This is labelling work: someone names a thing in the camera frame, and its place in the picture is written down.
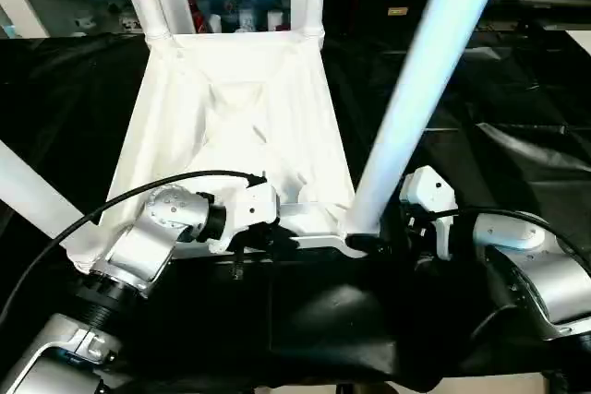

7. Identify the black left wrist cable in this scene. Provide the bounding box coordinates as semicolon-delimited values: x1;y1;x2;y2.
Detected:
0;169;270;307

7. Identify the black plastic mat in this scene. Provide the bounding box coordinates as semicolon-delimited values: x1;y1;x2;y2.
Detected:
0;32;591;390

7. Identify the white flat board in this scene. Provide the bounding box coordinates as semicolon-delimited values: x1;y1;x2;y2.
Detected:
563;29;591;55

